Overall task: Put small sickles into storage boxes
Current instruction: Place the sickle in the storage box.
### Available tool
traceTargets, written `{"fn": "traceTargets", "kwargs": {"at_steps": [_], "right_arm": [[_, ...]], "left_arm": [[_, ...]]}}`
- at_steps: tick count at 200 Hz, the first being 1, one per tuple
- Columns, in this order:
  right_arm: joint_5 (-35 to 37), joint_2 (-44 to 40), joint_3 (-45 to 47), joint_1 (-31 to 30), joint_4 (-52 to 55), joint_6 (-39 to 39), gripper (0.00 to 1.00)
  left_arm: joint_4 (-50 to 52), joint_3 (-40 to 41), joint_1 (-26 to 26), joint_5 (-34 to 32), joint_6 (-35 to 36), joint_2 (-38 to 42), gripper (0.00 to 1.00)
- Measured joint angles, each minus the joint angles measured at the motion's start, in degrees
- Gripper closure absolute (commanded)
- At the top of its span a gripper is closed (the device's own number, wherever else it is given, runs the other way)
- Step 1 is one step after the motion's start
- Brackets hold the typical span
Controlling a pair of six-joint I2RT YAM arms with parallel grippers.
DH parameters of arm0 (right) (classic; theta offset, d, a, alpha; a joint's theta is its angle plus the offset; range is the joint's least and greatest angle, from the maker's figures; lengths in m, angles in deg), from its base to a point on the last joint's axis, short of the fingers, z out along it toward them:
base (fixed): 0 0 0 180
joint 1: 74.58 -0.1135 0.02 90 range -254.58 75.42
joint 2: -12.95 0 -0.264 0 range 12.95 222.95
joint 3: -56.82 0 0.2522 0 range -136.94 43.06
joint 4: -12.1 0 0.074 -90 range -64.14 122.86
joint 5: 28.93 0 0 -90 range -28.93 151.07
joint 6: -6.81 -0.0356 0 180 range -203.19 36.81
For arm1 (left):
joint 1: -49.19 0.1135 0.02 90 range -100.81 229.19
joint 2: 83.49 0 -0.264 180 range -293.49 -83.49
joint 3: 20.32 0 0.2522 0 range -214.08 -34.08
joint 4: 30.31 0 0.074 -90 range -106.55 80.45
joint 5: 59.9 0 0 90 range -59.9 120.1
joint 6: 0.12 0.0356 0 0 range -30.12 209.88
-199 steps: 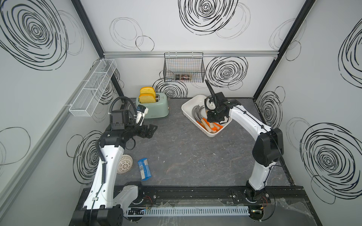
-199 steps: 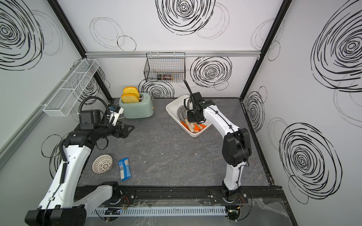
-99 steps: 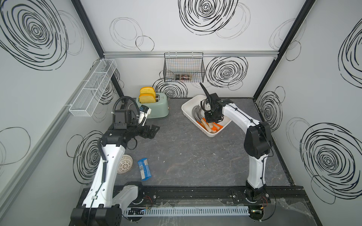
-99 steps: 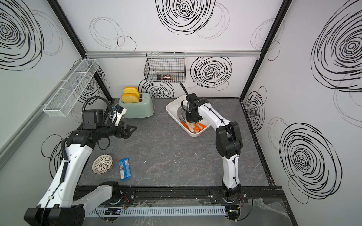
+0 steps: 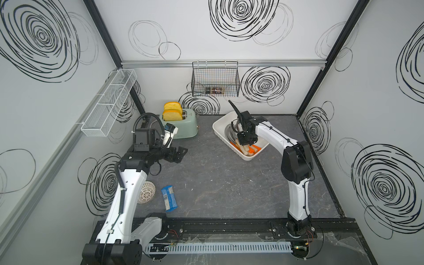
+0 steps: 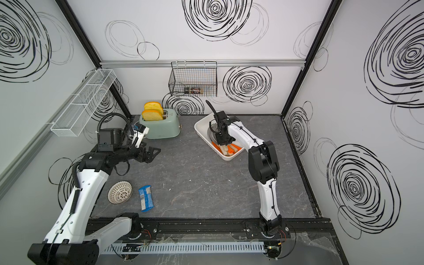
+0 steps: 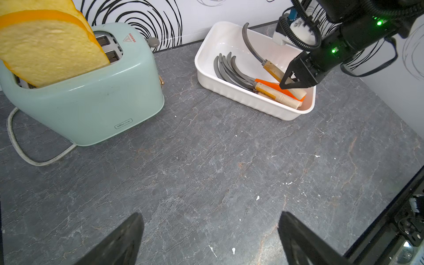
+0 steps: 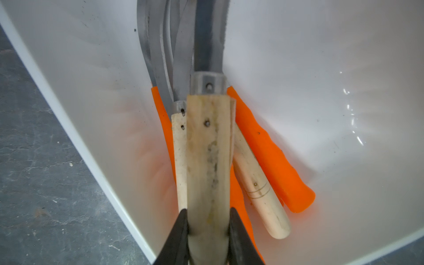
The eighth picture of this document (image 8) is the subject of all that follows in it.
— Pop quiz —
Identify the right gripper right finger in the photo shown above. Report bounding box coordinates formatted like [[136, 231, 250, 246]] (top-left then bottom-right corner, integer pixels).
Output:
[[228, 208, 265, 265]]

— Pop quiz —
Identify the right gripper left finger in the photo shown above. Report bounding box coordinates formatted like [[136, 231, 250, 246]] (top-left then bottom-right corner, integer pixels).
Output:
[[153, 209, 189, 265]]

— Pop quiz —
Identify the white rectangular storage box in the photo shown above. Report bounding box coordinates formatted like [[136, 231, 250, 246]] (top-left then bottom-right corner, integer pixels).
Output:
[[1, 1, 424, 265]]

